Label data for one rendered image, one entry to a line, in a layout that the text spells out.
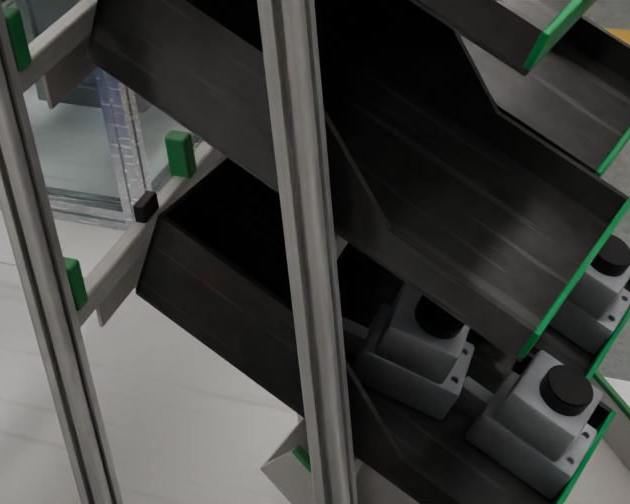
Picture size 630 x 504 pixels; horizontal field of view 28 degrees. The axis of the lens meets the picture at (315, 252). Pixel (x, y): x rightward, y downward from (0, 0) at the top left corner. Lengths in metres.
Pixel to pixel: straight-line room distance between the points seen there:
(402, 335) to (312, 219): 0.15
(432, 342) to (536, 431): 0.08
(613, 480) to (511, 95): 0.38
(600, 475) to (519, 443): 0.29
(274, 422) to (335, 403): 0.64
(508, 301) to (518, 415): 0.11
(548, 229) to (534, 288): 0.05
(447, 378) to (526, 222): 0.12
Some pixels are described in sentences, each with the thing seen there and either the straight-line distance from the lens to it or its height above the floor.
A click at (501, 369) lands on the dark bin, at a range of 0.82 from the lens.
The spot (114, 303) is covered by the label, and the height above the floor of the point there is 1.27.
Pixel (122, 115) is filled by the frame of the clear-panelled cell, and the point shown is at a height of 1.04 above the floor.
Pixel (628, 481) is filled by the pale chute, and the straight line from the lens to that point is 1.06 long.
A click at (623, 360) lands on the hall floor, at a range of 2.71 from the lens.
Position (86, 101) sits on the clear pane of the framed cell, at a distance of 1.57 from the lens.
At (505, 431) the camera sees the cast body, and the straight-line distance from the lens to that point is 0.76.
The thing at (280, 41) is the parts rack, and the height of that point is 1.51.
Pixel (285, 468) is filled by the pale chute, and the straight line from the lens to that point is 0.80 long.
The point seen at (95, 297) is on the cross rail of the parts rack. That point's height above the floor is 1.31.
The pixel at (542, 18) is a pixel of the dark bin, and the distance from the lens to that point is 0.58.
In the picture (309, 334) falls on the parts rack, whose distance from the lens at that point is 0.66.
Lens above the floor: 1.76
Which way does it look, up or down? 36 degrees down
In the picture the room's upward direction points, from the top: 6 degrees counter-clockwise
